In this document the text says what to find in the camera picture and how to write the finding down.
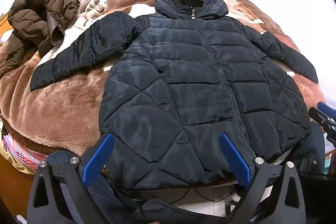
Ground brown puffer jacket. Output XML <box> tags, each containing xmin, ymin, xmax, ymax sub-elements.
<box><xmin>0</xmin><ymin>0</ymin><xmax>81</xmax><ymax>67</ymax></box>

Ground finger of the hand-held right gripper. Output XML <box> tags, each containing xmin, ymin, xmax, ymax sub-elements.
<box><xmin>308</xmin><ymin>102</ymin><xmax>336</xmax><ymax>125</ymax></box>
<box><xmin>321</xmin><ymin>119</ymin><xmax>336</xmax><ymax>148</ymax></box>

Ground black puffer jacket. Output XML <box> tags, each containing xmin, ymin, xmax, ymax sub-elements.
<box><xmin>30</xmin><ymin>0</ymin><xmax>319</xmax><ymax>190</ymax></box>

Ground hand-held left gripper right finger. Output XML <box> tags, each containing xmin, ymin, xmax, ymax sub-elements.
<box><xmin>219</xmin><ymin>132</ymin><xmax>307</xmax><ymax>224</ymax></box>

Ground plaid bed sheet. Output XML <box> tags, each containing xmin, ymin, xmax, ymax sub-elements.
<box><xmin>1</xmin><ymin>132</ymin><xmax>50</xmax><ymax>173</ymax></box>

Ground wooden bed headboard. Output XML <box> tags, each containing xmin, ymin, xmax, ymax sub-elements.
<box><xmin>0</xmin><ymin>13</ymin><xmax>13</xmax><ymax>38</ymax></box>

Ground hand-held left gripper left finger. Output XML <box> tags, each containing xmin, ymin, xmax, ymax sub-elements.
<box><xmin>26</xmin><ymin>132</ymin><xmax>116</xmax><ymax>224</ymax></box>

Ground brown printed plush blanket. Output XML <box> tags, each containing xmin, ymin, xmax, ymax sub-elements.
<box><xmin>0</xmin><ymin>0</ymin><xmax>327</xmax><ymax>161</ymax></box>

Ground person's blue jeans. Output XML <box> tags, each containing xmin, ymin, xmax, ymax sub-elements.
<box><xmin>46</xmin><ymin>122</ymin><xmax>327</xmax><ymax>224</ymax></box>

